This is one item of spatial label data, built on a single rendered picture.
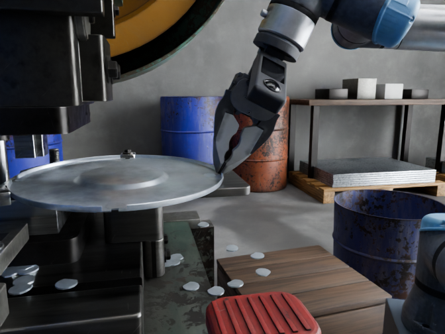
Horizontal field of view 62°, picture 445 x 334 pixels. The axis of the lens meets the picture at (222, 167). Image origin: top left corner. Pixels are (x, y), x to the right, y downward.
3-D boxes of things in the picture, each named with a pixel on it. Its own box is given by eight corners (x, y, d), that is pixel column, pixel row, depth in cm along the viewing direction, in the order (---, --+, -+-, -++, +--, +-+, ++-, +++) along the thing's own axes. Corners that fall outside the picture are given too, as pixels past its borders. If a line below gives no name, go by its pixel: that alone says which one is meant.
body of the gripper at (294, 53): (259, 125, 63) (291, 58, 61) (269, 130, 54) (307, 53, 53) (218, 106, 62) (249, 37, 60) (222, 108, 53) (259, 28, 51)
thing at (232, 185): (229, 238, 67) (229, 164, 64) (250, 275, 53) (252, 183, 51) (81, 250, 62) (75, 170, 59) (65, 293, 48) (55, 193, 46)
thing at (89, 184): (245, 206, 43) (245, 199, 43) (-36, 220, 37) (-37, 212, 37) (206, 157, 70) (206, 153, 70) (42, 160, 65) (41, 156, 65)
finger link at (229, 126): (216, 167, 62) (240, 116, 60) (218, 175, 56) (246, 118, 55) (199, 160, 61) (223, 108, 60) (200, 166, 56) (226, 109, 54)
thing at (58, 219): (78, 199, 61) (76, 172, 60) (58, 233, 46) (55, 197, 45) (18, 203, 59) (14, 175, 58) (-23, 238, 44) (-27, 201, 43)
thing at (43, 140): (50, 152, 54) (48, 126, 53) (42, 158, 49) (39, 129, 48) (26, 152, 53) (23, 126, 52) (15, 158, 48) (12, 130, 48)
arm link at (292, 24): (322, 23, 52) (270, -5, 51) (307, 54, 52) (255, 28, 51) (306, 32, 59) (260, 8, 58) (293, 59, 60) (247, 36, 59)
